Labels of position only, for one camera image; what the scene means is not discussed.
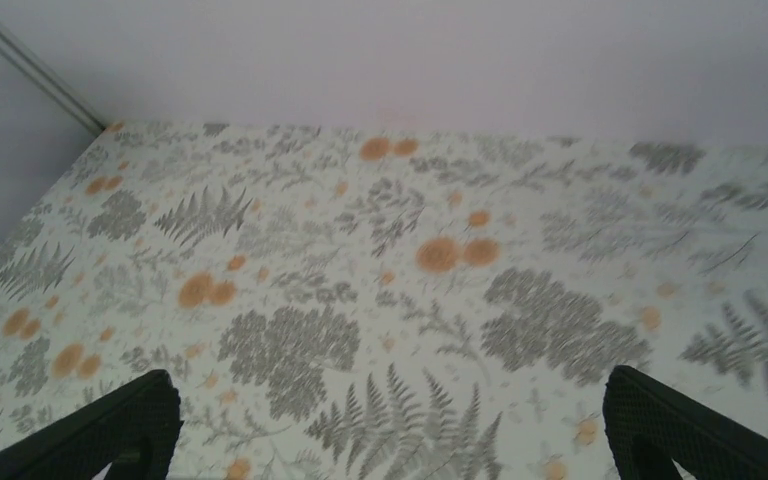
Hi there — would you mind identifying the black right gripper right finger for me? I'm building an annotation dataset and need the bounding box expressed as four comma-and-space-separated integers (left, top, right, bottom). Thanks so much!
602, 365, 768, 479

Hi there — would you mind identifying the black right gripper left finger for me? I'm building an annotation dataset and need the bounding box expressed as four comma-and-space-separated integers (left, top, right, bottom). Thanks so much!
0, 369, 182, 479

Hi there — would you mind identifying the floral patterned table mat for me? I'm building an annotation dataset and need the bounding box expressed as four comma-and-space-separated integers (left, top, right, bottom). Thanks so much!
0, 122, 768, 479

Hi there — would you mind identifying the aluminium corner frame post left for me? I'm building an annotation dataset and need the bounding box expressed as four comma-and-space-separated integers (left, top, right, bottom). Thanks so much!
0, 22, 107, 135

